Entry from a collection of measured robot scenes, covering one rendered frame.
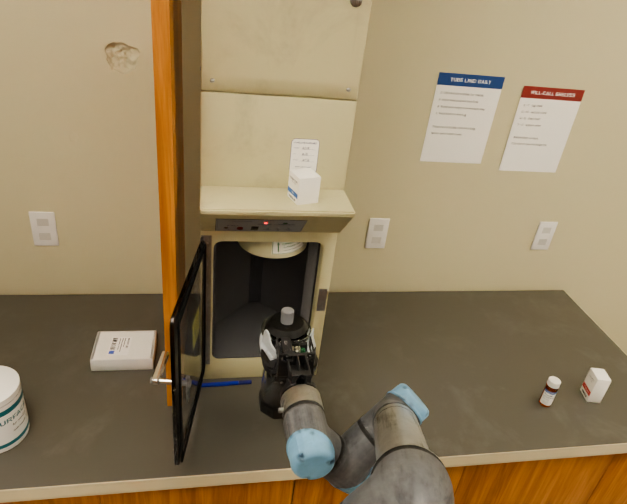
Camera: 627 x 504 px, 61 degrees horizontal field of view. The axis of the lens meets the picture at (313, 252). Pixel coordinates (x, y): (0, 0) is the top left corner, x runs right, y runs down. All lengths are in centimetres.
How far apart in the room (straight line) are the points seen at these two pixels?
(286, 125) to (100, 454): 84
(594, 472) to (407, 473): 123
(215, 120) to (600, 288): 174
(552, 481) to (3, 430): 141
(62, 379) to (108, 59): 84
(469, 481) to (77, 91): 147
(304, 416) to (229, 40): 70
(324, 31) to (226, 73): 21
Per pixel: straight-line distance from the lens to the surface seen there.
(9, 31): 161
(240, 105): 113
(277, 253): 130
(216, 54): 110
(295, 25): 111
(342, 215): 112
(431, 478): 64
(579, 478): 181
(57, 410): 149
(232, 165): 117
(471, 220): 193
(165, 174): 108
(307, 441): 91
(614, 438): 170
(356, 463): 99
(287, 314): 114
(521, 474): 167
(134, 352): 155
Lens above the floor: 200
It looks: 30 degrees down
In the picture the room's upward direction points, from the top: 7 degrees clockwise
